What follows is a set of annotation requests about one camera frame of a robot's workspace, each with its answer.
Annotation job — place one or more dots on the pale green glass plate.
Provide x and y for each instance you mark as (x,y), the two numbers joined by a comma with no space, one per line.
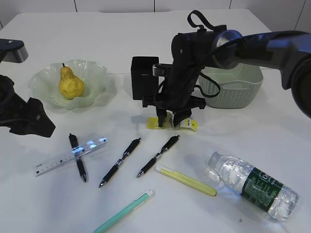
(44,84)

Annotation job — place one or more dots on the black gel pen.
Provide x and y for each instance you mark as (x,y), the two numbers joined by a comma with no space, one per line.
(156,157)
(119,162)

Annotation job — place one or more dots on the mint green pen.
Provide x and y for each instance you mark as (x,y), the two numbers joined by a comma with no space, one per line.
(125,211)

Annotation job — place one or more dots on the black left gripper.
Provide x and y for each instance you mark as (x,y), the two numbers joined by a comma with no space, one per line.
(22,117)

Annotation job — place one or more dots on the yellow pear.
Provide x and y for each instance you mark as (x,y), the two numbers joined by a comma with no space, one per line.
(70,86)

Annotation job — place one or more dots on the clear plastic ruler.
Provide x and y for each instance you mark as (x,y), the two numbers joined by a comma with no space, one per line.
(82,150)

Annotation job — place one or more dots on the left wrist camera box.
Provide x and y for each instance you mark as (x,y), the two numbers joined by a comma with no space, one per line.
(12,51)

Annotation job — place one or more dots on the yellow utility knife pen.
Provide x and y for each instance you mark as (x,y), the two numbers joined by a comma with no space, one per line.
(195,184)

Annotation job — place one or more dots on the yellow packaging paper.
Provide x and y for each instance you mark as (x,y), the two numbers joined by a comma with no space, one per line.
(186,124)

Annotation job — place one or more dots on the black gel pen right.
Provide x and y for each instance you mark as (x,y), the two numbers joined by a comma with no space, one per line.
(156,157)

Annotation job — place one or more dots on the black pen under ruler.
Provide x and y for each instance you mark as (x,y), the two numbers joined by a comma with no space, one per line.
(80,165)

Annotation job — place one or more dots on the grey-green woven plastic basket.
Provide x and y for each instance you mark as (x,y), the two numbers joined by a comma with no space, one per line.
(236,88)

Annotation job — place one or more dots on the black square pen holder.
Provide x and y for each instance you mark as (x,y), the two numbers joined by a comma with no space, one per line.
(144,83)

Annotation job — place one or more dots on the clear plastic water bottle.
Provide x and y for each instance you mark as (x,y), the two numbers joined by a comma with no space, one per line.
(259,188)

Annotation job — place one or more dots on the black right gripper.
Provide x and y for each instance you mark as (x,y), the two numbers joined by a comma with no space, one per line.
(189,51)

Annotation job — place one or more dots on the black gel pen middle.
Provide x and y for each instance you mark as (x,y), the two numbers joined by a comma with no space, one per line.
(119,162)

